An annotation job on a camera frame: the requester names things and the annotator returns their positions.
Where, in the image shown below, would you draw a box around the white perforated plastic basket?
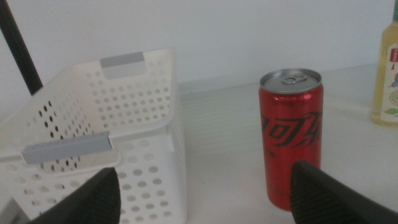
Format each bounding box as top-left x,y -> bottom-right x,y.
0,48 -> 187,224

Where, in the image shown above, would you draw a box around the black pole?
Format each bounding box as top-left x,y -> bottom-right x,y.
0,0 -> 44,96

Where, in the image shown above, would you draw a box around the yellow tea bottle green label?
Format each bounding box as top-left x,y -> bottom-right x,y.
372,0 -> 398,127

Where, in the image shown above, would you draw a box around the red cola can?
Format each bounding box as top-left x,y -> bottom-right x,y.
258,68 -> 324,212

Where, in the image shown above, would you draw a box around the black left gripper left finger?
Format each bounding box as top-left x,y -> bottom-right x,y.
27,167 -> 121,224

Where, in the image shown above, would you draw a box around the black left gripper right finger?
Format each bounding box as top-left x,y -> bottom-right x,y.
290,161 -> 398,224

